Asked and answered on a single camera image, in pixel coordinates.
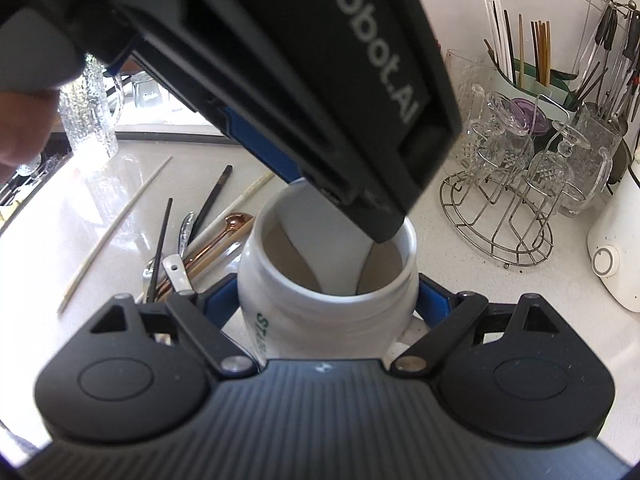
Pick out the tall clear glass pitcher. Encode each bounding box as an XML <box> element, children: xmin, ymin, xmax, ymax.
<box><xmin>444</xmin><ymin>49</ymin><xmax>496</xmax><ymax>161</ymax></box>

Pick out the white drying tray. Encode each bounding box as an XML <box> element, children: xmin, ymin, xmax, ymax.
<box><xmin>114</xmin><ymin>107</ymin><xmax>242</xmax><ymax>147</ymax></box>

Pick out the bundle of upright chopsticks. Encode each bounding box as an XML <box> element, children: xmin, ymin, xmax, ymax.
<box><xmin>482</xmin><ymin>0</ymin><xmax>553</xmax><ymax>88</ymax></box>

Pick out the black sink drain rack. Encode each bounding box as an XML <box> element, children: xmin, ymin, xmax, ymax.
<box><xmin>0</xmin><ymin>147</ymin><xmax>71</xmax><ymax>208</ymax></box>

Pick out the cut glass goblet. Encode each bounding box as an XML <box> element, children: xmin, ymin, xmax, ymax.
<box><xmin>467</xmin><ymin>91</ymin><xmax>537</xmax><ymax>196</ymax></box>
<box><xmin>526</xmin><ymin>121</ymin><xmax>592</xmax><ymax>203</ymax></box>

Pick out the person's left hand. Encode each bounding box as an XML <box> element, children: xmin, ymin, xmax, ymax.
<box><xmin>0</xmin><ymin>87</ymin><xmax>58</xmax><ymax>186</ymax></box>

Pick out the printed clear drinking glass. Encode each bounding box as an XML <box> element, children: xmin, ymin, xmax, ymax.
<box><xmin>131</xmin><ymin>71</ymin><xmax>169</xmax><ymax>109</ymax></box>

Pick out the set of hanging kitchen utensils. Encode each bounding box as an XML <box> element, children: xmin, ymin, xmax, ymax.
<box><xmin>570</xmin><ymin>0</ymin><xmax>640</xmax><ymax>133</ymax></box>

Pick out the ivory chopstick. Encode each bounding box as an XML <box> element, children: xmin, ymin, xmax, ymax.
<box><xmin>56</xmin><ymin>156</ymin><xmax>173</xmax><ymax>315</ymax></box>
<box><xmin>192</xmin><ymin>172</ymin><xmax>275</xmax><ymax>248</ymax></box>

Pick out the small textured glass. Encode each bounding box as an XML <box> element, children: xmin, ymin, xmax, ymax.
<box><xmin>16</xmin><ymin>151</ymin><xmax>43</xmax><ymax>177</ymax></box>

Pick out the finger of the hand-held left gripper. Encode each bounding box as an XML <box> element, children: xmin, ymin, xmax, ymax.
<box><xmin>131</xmin><ymin>44</ymin><xmax>361</xmax><ymax>208</ymax></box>
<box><xmin>345</xmin><ymin>194</ymin><xmax>417</xmax><ymax>244</ymax></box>

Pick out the clear glass cup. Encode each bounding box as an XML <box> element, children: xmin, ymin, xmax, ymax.
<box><xmin>456</xmin><ymin>84</ymin><xmax>490</xmax><ymax>161</ymax></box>

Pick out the textured glass mug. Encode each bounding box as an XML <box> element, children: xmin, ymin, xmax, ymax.
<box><xmin>59</xmin><ymin>55</ymin><xmax>126</xmax><ymax>160</ymax></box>

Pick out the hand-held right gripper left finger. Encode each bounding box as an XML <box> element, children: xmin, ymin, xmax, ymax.
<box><xmin>90</xmin><ymin>274</ymin><xmax>257</xmax><ymax>378</ymax></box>

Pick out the rose gold spoon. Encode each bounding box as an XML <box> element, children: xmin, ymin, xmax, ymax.
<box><xmin>154</xmin><ymin>213</ymin><xmax>247</xmax><ymax>298</ymax></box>

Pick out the white ceramic jar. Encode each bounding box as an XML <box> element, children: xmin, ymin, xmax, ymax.
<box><xmin>236</xmin><ymin>177</ymin><xmax>421</xmax><ymax>368</ymax></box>

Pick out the textured glass pitcher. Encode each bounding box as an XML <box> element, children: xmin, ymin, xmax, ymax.
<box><xmin>559</xmin><ymin>104</ymin><xmax>625</xmax><ymax>220</ymax></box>

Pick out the white kitchen appliance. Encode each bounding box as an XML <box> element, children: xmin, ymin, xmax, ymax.
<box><xmin>587</xmin><ymin>150</ymin><xmax>640</xmax><ymax>313</ymax></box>

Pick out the silver embossed spoon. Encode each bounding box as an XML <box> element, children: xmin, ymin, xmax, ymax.
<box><xmin>141</xmin><ymin>211</ymin><xmax>196</xmax><ymax>306</ymax></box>

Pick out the metal wire cup rack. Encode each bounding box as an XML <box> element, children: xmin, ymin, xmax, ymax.
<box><xmin>440</xmin><ymin>85</ymin><xmax>616</xmax><ymax>269</ymax></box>

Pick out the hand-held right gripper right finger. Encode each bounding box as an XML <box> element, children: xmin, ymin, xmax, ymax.
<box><xmin>389</xmin><ymin>272</ymin><xmax>562</xmax><ymax>377</ymax></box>

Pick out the purple plastic lid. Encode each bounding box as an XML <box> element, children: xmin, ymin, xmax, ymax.
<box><xmin>504</xmin><ymin>98</ymin><xmax>550</xmax><ymax>137</ymax></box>

